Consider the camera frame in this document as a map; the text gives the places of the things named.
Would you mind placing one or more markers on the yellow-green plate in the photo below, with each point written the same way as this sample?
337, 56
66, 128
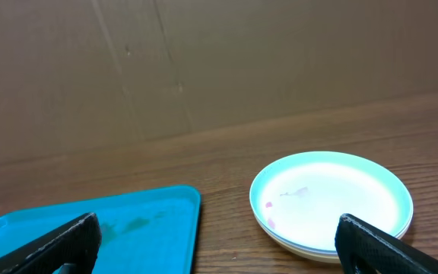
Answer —
302, 251

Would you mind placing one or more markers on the white plate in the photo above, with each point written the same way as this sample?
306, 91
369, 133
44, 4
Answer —
323, 251

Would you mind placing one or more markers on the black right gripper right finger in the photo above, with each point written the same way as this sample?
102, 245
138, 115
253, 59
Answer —
364, 249

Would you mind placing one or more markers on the light blue plate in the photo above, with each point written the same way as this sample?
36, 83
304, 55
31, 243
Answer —
301, 197

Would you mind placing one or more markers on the brown cardboard backdrop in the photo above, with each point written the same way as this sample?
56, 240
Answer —
80, 75

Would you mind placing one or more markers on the blue plastic tray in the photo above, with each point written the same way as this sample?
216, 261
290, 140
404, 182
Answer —
151, 231

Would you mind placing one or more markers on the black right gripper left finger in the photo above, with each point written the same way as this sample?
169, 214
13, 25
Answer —
70, 248

